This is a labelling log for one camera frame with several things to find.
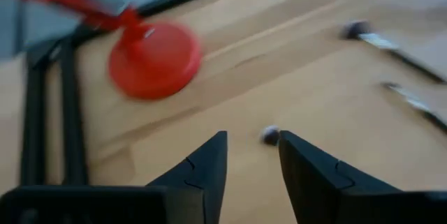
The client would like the black pen silver tip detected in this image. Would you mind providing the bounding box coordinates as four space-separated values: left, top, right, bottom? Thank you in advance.
381 82 447 135

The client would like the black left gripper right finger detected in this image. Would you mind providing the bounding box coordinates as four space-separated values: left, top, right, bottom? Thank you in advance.
278 129 402 224

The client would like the black aluminium table frame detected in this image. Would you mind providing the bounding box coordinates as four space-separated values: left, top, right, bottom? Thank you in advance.
19 0 265 187

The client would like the red desk lamp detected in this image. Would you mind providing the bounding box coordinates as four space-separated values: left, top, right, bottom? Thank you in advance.
0 0 204 101

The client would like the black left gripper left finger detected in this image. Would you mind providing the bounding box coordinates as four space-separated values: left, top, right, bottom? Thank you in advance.
146 130 228 224

